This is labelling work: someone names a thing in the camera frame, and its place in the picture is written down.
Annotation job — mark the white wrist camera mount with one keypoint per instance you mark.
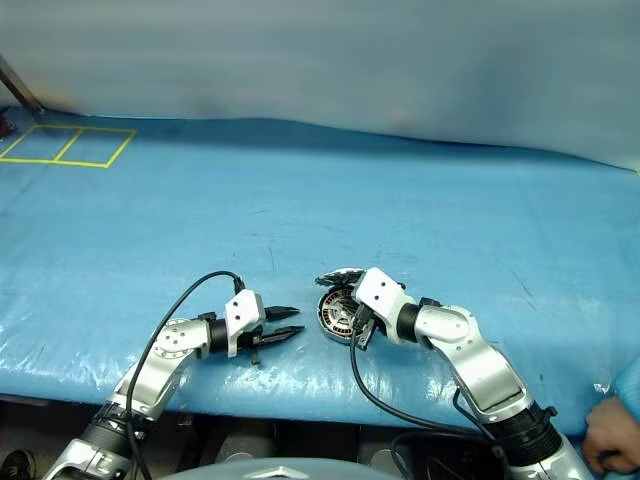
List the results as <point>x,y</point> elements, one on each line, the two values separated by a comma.
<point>382,295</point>
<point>245,312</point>

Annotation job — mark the black shoe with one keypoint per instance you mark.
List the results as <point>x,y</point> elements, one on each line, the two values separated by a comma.
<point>17,465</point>

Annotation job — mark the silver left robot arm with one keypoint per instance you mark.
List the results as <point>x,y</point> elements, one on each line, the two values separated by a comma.
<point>150,380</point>

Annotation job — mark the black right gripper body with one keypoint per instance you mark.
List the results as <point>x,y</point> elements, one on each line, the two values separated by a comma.
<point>364,330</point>

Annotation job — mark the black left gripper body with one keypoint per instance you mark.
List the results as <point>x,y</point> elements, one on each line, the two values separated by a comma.
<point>249,344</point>

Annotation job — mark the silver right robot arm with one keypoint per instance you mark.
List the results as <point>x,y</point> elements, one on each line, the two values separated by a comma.
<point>480,365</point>

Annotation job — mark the blue plastic table cover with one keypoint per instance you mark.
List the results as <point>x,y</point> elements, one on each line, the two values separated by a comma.
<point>300,210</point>

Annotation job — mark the person's bare hand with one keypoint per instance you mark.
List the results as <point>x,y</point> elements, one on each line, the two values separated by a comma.
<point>612,435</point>

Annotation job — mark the grey rounded robot leg part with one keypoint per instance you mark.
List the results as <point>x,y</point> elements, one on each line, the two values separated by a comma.
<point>245,450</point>
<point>385,457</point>

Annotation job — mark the person's blue sleeved forearm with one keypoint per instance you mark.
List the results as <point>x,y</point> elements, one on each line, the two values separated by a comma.
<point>629,377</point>

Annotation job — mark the yellow tape double square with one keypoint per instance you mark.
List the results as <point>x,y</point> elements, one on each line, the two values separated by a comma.
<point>65,147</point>

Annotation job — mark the white foam backdrop sheet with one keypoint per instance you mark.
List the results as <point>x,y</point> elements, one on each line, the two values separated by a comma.
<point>320,55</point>

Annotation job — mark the dark metal frame bar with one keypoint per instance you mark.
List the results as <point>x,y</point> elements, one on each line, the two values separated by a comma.
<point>20,85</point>

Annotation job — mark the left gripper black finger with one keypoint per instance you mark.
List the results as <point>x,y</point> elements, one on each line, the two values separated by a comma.
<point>280,336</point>
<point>282,312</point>

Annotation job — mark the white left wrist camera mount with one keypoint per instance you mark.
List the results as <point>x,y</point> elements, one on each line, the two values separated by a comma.
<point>245,312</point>

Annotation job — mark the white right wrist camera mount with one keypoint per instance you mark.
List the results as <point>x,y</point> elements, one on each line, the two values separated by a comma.
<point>382,295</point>

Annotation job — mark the black spoked wheel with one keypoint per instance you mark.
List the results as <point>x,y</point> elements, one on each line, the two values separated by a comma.
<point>337,315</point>

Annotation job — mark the grey robot torso shell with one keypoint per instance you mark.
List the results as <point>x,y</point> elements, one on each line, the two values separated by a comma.
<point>280,472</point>

